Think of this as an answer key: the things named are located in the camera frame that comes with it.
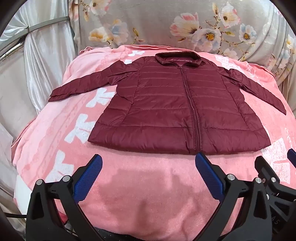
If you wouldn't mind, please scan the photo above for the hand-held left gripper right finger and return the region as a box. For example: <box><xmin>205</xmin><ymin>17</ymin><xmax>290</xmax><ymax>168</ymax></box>
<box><xmin>195</xmin><ymin>152</ymin><xmax>273</xmax><ymax>241</ymax></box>

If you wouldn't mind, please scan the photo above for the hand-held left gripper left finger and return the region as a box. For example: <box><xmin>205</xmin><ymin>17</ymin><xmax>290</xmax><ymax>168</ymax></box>
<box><xmin>25</xmin><ymin>153</ymin><xmax>105</xmax><ymax>241</ymax></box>

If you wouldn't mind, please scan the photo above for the grey metal pole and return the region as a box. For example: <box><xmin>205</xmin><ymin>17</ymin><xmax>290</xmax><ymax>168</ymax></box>
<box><xmin>0</xmin><ymin>16</ymin><xmax>70</xmax><ymax>59</ymax></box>

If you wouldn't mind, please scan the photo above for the pink printed blanket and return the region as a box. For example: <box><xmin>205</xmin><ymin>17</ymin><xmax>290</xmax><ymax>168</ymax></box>
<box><xmin>11</xmin><ymin>44</ymin><xmax>296</xmax><ymax>238</ymax></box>

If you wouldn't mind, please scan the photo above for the maroon puffer jacket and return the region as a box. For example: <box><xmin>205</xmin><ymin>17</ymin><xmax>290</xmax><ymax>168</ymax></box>
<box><xmin>48</xmin><ymin>52</ymin><xmax>287</xmax><ymax>156</ymax></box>

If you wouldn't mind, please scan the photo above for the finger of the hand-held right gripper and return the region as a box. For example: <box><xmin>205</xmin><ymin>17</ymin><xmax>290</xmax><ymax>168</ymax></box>
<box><xmin>287</xmin><ymin>149</ymin><xmax>296</xmax><ymax>173</ymax></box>
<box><xmin>254</xmin><ymin>156</ymin><xmax>279</xmax><ymax>186</ymax></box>

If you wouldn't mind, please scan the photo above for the grey floral bed sheet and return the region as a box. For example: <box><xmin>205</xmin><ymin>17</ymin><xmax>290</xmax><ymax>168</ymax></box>
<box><xmin>73</xmin><ymin>0</ymin><xmax>296</xmax><ymax>87</ymax></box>

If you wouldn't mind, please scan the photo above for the white satin curtain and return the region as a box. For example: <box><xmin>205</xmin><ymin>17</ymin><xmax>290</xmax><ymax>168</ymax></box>
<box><xmin>0</xmin><ymin>0</ymin><xmax>80</xmax><ymax>195</ymax></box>

